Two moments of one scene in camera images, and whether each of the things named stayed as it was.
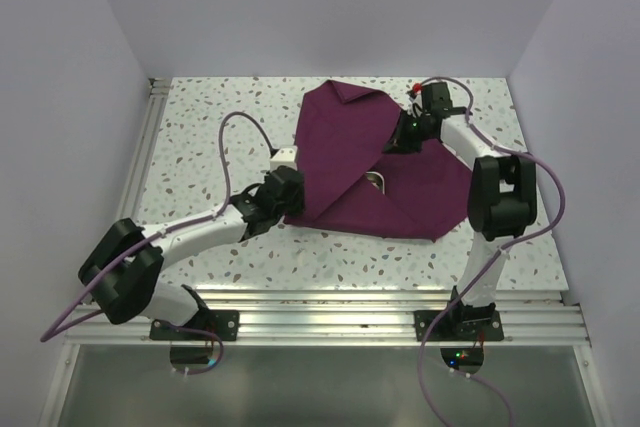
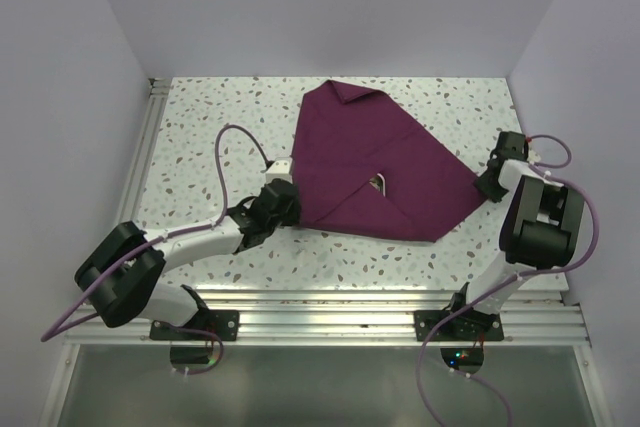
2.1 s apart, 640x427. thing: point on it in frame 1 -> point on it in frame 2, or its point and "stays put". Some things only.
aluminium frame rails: x=112 y=310 stays put
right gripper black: x=400 y=142 -> x=492 y=194
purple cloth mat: x=354 y=181 stays put
